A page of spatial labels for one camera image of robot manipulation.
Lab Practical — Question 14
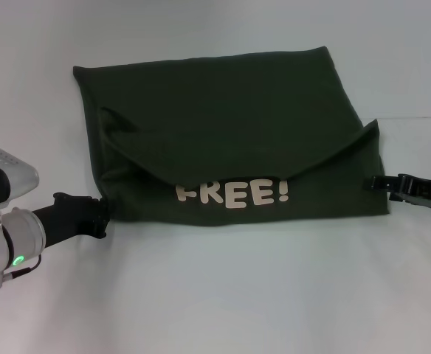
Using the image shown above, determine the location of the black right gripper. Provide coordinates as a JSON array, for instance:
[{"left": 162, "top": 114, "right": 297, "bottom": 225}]
[{"left": 370, "top": 173, "right": 431, "bottom": 212}]

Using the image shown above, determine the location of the left arm grey cable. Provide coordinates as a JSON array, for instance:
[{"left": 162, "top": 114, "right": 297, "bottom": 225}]
[{"left": 0, "top": 255, "right": 42, "bottom": 290}]

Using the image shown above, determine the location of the dark green shirt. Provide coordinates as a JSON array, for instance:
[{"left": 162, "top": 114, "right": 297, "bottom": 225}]
[{"left": 72, "top": 46, "right": 390, "bottom": 226}]

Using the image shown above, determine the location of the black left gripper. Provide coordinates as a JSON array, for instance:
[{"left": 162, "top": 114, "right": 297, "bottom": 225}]
[{"left": 30, "top": 192, "right": 111, "bottom": 252}]

